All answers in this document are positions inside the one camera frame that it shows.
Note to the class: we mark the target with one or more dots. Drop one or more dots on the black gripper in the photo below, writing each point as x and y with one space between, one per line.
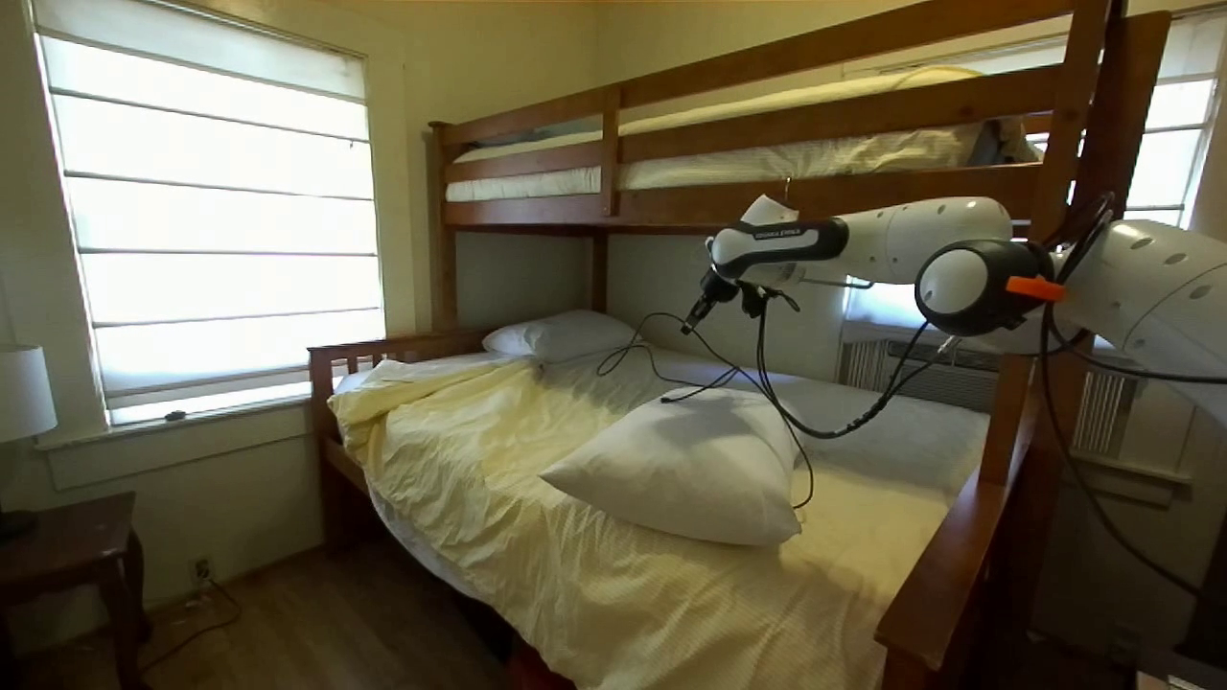
716 290

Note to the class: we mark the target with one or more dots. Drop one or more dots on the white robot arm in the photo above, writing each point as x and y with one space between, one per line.
1147 290

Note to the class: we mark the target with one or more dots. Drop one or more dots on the white back pillow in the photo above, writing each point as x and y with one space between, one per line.
558 336

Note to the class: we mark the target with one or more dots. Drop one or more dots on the large white front pillow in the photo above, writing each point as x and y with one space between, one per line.
710 470

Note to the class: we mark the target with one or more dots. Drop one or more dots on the yellow bed comforter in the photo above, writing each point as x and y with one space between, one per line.
453 465

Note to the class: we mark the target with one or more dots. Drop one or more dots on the upper bunk mattress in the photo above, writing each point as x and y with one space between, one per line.
936 148

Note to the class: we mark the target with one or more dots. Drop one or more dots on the white radiator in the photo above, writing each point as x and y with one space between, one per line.
968 378

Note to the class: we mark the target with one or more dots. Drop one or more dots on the white window blind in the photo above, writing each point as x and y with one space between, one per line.
219 202

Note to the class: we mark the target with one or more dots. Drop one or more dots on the right window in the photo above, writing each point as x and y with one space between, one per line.
1184 158

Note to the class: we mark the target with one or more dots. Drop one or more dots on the white table lamp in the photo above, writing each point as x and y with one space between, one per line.
26 400

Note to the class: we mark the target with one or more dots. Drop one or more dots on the dark wooden nightstand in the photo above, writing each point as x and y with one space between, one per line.
85 544

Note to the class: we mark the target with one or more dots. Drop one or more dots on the wooden bunk bed frame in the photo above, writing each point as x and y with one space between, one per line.
980 567

